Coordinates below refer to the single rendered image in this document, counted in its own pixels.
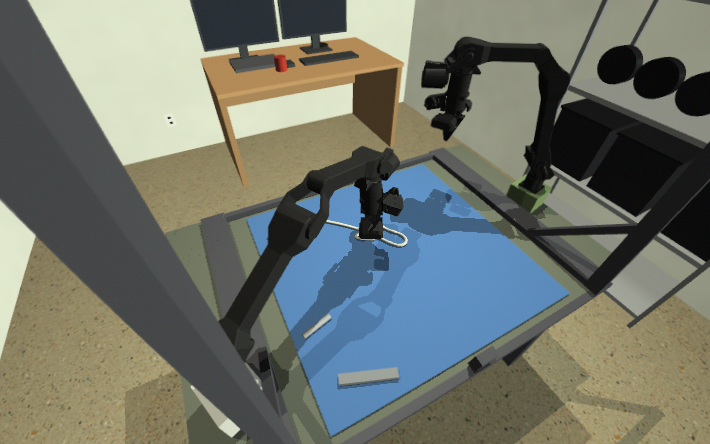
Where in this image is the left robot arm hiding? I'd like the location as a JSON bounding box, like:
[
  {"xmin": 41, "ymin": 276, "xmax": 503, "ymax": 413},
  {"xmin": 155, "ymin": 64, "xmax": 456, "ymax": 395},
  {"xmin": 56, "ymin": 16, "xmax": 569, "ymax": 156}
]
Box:
[{"xmin": 218, "ymin": 146, "xmax": 403, "ymax": 362}]

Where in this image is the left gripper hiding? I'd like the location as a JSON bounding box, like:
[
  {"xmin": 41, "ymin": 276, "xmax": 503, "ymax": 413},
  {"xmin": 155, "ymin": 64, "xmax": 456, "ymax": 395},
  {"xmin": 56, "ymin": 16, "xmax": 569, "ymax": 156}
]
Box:
[{"xmin": 359, "ymin": 192, "xmax": 383, "ymax": 239}]

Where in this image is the white rope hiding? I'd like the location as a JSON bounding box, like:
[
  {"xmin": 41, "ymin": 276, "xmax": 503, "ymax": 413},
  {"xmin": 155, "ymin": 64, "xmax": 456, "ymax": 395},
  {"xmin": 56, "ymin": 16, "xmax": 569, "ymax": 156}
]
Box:
[{"xmin": 326, "ymin": 220, "xmax": 407, "ymax": 247}]

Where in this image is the silver metal pin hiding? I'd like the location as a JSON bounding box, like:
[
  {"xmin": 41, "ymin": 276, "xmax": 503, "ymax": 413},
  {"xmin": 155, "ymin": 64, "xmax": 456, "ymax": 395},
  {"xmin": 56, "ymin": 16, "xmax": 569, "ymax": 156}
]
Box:
[{"xmin": 302, "ymin": 314, "xmax": 331, "ymax": 339}]

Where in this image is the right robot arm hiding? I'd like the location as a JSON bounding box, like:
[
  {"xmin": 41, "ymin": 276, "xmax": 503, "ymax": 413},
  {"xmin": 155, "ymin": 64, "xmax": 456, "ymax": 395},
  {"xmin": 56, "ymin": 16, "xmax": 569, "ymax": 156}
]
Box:
[{"xmin": 421, "ymin": 36, "xmax": 571, "ymax": 194}]

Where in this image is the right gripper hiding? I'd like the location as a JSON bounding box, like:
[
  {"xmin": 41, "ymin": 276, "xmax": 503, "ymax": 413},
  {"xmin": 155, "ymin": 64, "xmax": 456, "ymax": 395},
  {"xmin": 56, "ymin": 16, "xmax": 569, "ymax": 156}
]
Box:
[{"xmin": 431, "ymin": 89, "xmax": 472, "ymax": 141}]

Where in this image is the blue mat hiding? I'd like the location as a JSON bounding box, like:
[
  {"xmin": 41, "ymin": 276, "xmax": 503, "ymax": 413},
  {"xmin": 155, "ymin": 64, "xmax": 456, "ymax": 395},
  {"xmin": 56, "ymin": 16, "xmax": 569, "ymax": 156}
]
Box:
[{"xmin": 274, "ymin": 164, "xmax": 569, "ymax": 437}]

